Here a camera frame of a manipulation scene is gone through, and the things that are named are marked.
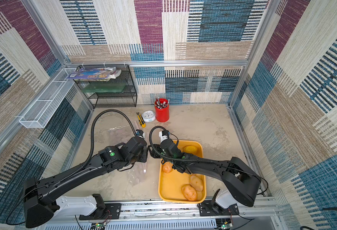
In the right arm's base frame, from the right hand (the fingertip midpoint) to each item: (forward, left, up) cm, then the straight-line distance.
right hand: (152, 148), depth 82 cm
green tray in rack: (+39, +34, +13) cm, 53 cm away
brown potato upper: (-17, -23, -7) cm, 30 cm away
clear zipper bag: (-10, +9, -11) cm, 18 cm away
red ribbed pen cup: (+29, -5, +1) cm, 29 cm away
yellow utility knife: (+30, +12, -10) cm, 34 cm away
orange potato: (-7, -8, -8) cm, 13 cm away
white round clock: (+33, +6, -10) cm, 36 cm away
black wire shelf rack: (+35, +23, +12) cm, 44 cm away
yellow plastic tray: (-15, -10, -14) cm, 23 cm away
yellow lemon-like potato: (+3, -22, -7) cm, 24 cm away
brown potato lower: (-21, -19, -7) cm, 30 cm away
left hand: (-4, +2, +5) cm, 6 cm away
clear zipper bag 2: (+18, +25, -12) cm, 33 cm away
